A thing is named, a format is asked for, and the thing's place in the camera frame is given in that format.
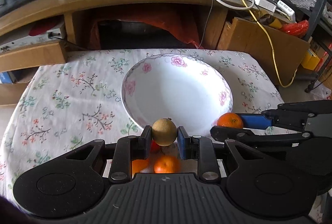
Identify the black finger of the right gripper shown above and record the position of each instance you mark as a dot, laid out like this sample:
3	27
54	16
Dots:
247	137

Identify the wooden TV cabinet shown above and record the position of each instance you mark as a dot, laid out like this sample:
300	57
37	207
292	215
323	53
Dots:
105	24

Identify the tan longan fruit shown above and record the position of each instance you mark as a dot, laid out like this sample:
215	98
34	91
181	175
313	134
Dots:
164	132

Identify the red cherry tomato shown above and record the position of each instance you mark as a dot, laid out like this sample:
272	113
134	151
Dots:
154	147

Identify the red plastic bag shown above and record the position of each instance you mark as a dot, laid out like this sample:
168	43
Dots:
297	29

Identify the silver set-top box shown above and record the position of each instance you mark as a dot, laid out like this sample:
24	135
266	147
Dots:
31	34

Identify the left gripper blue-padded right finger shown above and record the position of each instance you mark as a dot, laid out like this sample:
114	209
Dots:
201	149

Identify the cardboard box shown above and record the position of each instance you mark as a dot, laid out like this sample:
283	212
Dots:
278	53

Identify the white floral porcelain bowl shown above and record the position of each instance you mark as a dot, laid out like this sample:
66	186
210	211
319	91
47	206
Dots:
189	91

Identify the small orange mandarin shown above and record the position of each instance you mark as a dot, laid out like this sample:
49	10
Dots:
230	120

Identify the floral white tablecloth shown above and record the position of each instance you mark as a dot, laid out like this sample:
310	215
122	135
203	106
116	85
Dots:
68	105

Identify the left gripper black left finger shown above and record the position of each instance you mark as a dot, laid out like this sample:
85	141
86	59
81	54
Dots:
128	149

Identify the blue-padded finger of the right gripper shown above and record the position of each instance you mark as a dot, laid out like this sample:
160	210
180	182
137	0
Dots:
256	120

